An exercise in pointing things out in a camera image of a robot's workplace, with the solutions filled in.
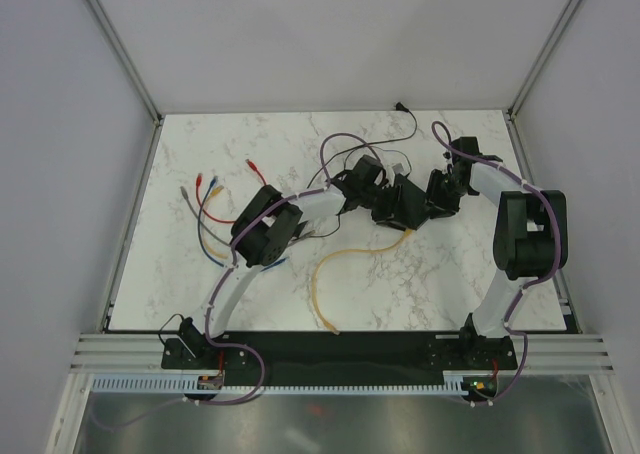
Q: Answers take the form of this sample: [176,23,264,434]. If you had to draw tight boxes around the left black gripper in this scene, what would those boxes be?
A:
[359,185,413,233]

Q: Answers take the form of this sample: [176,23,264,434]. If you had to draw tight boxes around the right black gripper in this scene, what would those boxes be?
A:
[418,169,472,220]

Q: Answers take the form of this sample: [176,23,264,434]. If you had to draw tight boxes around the black network switch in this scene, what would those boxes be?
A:
[398,176,429,230]

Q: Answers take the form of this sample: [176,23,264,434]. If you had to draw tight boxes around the long yellow ethernet cable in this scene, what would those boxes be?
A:
[311,227,416,336]

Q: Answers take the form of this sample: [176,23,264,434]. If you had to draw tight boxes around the thin black power cord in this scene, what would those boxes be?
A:
[299,101,419,240]

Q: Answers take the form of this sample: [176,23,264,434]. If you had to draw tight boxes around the short yellow ethernet cable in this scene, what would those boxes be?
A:
[199,185,232,261]

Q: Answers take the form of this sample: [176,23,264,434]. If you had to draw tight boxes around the blue ethernet cable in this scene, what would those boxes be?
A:
[197,176,288,271]

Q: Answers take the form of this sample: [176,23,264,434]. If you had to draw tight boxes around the red ethernet cable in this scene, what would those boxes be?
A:
[193,157,268,224]

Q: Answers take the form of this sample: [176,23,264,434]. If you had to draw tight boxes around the grey ethernet cable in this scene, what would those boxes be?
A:
[179,186,318,245]

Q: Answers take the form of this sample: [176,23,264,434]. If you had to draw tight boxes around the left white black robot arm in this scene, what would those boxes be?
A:
[161,155,425,370]

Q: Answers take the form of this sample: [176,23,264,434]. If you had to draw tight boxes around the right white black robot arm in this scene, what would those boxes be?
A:
[425,137,568,368]

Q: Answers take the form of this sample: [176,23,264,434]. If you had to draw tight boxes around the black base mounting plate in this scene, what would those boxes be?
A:
[160,329,517,388]

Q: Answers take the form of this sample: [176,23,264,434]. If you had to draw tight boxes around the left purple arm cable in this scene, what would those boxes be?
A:
[88,132,371,430]

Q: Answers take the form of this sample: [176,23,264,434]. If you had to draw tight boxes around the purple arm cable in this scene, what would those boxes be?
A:
[431,120,562,409]
[88,132,371,430]

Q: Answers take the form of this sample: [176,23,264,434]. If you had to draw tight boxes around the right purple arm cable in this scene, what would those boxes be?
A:
[431,120,562,409]

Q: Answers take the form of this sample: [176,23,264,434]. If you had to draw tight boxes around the white slotted cable duct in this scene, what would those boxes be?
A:
[91,374,468,396]

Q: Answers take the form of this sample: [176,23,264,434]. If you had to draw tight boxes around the right aluminium corner post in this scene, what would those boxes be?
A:
[505,0,585,122]

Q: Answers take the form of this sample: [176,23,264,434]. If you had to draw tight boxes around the aluminium corner post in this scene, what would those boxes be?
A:
[505,0,585,122]
[82,0,163,125]

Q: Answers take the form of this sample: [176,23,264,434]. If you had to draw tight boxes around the aluminium frame rail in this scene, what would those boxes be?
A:
[70,334,613,375]

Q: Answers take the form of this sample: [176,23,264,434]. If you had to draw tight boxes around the left aluminium corner post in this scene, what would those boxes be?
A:
[82,0,163,125]

